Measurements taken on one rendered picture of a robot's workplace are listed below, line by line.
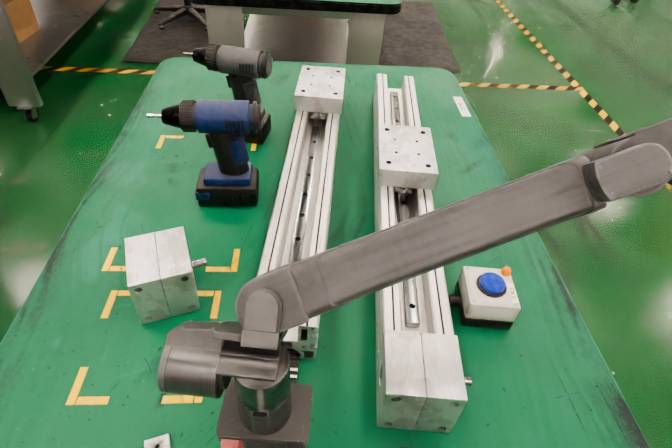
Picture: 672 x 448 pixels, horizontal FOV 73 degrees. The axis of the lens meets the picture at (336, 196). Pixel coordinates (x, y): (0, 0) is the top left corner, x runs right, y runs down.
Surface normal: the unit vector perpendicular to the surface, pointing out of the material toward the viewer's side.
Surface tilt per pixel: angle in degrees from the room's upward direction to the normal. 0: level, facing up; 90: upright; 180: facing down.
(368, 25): 90
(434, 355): 0
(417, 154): 0
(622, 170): 46
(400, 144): 0
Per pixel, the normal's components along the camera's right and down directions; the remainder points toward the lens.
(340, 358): 0.07, -0.75
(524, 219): -0.01, -0.01
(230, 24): 0.04, 0.65
